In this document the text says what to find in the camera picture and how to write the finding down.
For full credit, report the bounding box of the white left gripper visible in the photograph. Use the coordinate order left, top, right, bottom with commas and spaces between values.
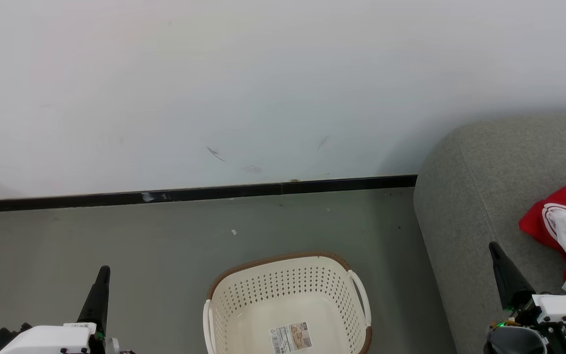
0, 265, 112, 354

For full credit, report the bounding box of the grey fabric sofa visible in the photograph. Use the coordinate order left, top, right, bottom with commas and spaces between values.
413, 114, 566, 354

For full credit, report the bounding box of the black baseboard strip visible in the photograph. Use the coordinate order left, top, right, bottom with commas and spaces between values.
0, 175, 418, 214

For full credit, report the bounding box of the cream plastic laundry basket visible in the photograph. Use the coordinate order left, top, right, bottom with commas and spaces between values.
203, 251, 373, 354

